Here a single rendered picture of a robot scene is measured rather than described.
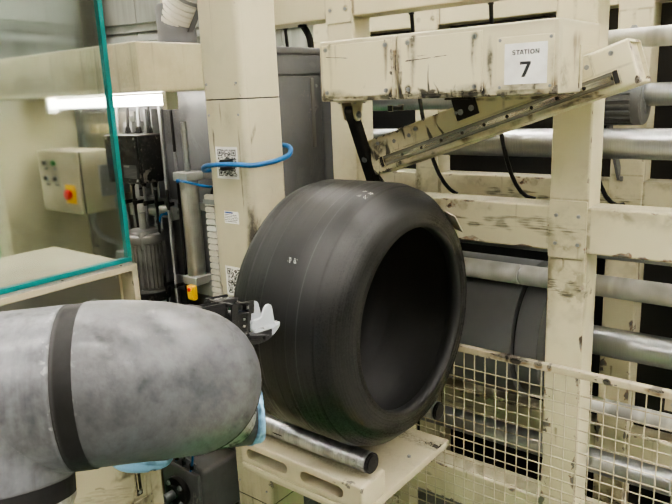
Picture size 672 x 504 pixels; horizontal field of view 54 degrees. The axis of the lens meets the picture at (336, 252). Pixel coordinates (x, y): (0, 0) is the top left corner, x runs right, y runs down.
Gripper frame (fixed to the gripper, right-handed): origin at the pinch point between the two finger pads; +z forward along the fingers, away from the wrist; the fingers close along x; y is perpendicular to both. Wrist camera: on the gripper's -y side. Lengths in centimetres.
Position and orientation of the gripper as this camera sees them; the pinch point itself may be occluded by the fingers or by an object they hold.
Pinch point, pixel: (273, 327)
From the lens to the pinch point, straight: 126.0
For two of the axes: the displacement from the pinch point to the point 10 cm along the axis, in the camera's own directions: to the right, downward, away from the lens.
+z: 6.2, -0.9, 7.8
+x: -7.8, -1.2, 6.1
